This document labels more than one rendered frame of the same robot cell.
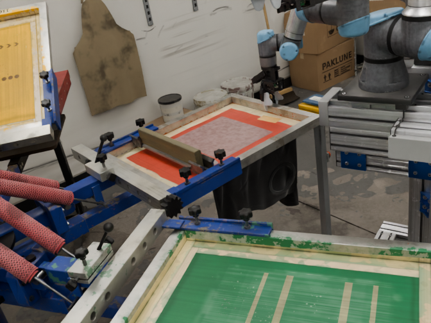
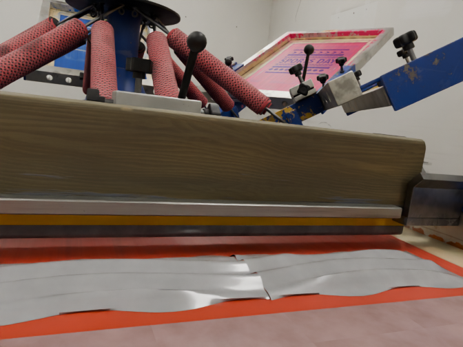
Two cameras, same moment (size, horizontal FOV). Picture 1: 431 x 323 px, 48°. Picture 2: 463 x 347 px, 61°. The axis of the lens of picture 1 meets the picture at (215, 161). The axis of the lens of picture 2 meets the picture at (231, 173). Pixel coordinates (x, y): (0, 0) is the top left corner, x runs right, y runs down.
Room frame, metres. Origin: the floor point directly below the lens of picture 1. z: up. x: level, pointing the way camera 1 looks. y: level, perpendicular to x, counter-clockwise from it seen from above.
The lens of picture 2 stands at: (1.85, -0.14, 1.06)
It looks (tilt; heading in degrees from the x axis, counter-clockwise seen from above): 8 degrees down; 102
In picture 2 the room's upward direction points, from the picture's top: 7 degrees clockwise
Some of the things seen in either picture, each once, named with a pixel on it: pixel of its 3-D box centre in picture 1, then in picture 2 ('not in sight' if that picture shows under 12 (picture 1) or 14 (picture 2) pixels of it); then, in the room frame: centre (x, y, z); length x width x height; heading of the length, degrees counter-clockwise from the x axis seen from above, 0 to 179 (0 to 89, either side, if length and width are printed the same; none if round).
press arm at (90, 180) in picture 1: (89, 186); not in sight; (1.57, 0.47, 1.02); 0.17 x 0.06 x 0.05; 125
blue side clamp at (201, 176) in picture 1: (206, 181); not in sight; (1.53, 0.04, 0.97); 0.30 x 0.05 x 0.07; 125
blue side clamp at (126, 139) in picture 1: (129, 143); not in sight; (1.98, 0.36, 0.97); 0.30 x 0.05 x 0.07; 125
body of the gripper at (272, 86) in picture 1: (271, 78); not in sight; (2.08, -0.31, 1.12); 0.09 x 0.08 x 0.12; 35
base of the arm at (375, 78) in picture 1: (383, 68); not in sight; (1.43, -0.57, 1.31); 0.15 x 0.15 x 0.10
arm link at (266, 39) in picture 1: (267, 43); not in sight; (2.09, -0.31, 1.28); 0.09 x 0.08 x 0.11; 77
